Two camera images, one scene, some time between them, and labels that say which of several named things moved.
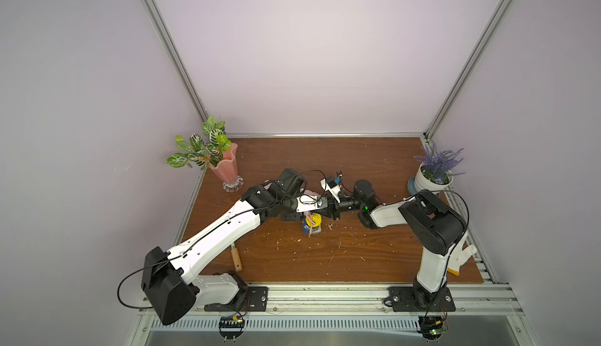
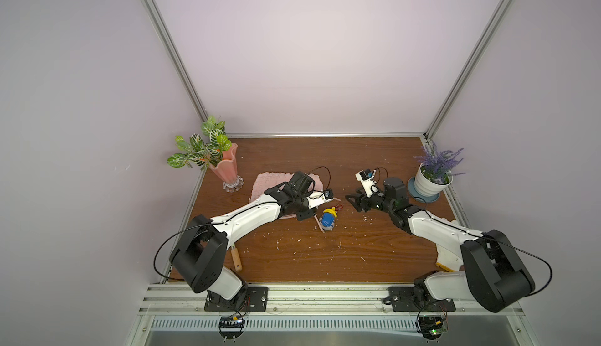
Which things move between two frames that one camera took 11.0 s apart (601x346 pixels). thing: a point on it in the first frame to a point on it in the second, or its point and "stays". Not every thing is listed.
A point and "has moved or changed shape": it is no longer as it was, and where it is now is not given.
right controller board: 432,327 stays
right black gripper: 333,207 to 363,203
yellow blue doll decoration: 311,224 has moved or changed shape
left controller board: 231,327 stays
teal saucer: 412,188 stays
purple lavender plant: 437,165 stays
